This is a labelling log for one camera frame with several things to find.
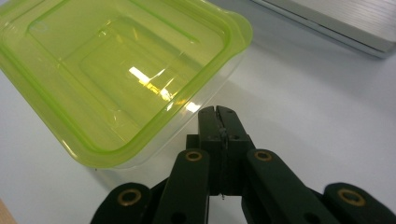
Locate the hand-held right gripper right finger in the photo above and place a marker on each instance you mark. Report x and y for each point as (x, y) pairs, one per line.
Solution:
(235, 140)

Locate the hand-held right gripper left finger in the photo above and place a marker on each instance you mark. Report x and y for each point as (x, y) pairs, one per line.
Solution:
(213, 140)

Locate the green lidded plastic container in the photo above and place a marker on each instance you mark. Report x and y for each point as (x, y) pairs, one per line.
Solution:
(109, 71)

